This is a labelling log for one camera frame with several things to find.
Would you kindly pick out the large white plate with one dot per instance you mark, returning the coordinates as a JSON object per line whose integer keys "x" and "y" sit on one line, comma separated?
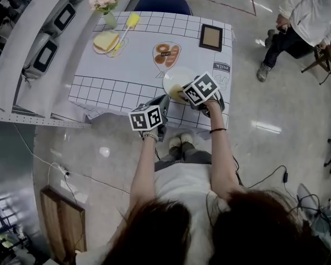
{"x": 179, "y": 77}

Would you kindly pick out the blue chair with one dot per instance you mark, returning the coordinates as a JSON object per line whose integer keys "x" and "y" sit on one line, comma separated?
{"x": 162, "y": 4}

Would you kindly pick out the yellow dish brush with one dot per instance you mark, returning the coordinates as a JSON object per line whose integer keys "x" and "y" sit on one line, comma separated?
{"x": 133, "y": 19}

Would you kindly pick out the person's right shoe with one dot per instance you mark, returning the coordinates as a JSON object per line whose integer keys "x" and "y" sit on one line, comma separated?
{"x": 187, "y": 138}

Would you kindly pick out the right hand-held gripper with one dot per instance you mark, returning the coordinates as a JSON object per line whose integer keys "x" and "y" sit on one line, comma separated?
{"x": 201, "y": 88}

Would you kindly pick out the checked white tablecloth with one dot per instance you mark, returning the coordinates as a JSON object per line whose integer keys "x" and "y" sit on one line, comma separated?
{"x": 127, "y": 65}

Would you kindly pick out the person's right forearm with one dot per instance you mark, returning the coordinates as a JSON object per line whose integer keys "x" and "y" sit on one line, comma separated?
{"x": 223, "y": 161}

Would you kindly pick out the person's white shirt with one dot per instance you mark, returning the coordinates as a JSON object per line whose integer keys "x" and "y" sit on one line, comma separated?
{"x": 182, "y": 186}

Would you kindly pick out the dark picture frame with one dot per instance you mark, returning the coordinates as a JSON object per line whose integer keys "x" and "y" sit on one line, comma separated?
{"x": 211, "y": 37}

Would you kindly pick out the slice of toast bread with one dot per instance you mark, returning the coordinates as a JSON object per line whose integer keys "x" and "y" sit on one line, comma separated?
{"x": 175, "y": 91}

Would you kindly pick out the white metal shelf rack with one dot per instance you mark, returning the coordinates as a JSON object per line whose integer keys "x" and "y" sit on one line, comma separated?
{"x": 16, "y": 51}

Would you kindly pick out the white appliance with black screen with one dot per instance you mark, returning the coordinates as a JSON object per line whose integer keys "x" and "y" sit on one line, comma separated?
{"x": 44, "y": 57}
{"x": 63, "y": 16}

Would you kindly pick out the person's gray trousers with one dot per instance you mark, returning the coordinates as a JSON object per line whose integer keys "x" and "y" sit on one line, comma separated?
{"x": 187, "y": 159}

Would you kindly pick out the person's left forearm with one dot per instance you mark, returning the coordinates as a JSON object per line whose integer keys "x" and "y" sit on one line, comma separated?
{"x": 144, "y": 175}

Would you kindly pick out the small pale plate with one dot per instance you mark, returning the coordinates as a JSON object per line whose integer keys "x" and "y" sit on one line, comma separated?
{"x": 99, "y": 51}

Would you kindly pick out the person's right hand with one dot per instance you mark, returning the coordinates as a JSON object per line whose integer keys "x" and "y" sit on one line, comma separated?
{"x": 215, "y": 110}

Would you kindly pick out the person's left shoe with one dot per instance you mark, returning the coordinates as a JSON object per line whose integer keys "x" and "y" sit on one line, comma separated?
{"x": 174, "y": 143}

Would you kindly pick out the wooden board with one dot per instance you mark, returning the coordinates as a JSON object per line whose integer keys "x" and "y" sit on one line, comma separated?
{"x": 63, "y": 222}

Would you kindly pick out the black wrist band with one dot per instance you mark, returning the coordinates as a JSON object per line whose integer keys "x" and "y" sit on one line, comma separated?
{"x": 218, "y": 130}

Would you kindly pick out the person's shoe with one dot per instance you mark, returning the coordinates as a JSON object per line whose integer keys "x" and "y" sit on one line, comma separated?
{"x": 174, "y": 143}
{"x": 187, "y": 138}

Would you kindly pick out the white power strip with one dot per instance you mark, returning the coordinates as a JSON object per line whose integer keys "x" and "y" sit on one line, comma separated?
{"x": 64, "y": 170}

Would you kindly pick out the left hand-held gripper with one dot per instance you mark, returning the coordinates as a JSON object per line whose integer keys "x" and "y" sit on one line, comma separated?
{"x": 146, "y": 119}

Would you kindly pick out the pale green vase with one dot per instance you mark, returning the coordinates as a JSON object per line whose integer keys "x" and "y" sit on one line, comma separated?
{"x": 110, "y": 21}

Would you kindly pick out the brown metal side table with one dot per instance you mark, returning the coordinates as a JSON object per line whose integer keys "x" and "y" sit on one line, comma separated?
{"x": 322, "y": 62}

